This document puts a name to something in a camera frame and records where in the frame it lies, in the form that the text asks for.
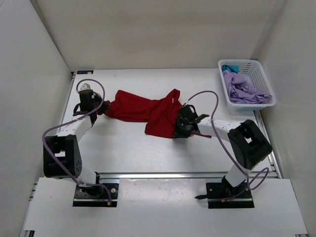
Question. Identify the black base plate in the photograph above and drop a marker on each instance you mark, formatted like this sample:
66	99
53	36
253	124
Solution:
97	196
220	198

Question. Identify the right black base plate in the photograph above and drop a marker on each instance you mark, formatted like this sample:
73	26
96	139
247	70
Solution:
220	198

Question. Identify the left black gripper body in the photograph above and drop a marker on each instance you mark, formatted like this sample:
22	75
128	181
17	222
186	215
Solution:
99	105

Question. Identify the small table label sticker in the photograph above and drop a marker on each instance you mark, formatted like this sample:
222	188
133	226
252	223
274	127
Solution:
85	72

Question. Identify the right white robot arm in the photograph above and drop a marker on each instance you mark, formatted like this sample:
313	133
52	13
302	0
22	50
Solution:
243	142

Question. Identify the aluminium rail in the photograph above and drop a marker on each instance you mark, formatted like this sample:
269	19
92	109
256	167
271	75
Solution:
156	175

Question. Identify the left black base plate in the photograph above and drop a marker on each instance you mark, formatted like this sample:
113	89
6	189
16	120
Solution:
97	196

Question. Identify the teal t shirt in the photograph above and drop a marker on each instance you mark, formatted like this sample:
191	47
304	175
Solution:
230	68

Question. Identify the white plastic basket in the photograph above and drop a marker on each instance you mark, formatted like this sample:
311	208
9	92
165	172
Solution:
253	72

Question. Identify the purple t shirt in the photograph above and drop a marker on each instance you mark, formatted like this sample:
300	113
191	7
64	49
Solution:
241	91

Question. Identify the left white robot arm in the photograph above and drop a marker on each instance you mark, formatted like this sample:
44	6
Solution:
61	154

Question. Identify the red t shirt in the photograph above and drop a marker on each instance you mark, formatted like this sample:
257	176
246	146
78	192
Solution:
159	115

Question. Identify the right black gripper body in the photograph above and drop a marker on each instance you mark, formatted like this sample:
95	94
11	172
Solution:
181	123

